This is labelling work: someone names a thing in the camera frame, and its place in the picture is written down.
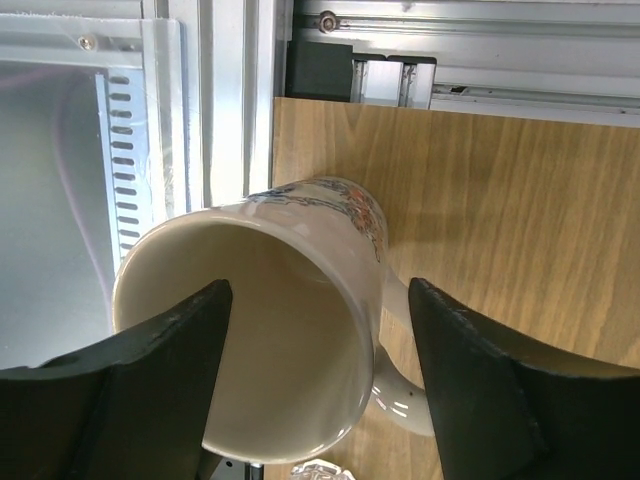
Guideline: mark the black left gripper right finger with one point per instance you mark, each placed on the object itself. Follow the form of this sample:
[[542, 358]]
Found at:
[[507, 406]]

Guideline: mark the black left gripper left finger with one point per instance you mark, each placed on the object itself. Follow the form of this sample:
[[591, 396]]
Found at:
[[133, 406]]

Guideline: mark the clear plastic cup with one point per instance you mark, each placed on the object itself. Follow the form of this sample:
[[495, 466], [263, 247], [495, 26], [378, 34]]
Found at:
[[319, 469]]

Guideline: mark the beige mug blue red print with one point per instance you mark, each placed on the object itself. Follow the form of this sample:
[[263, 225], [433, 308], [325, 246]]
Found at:
[[306, 263]]

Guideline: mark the white cable duct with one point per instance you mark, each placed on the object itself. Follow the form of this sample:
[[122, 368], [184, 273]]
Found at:
[[124, 137]]

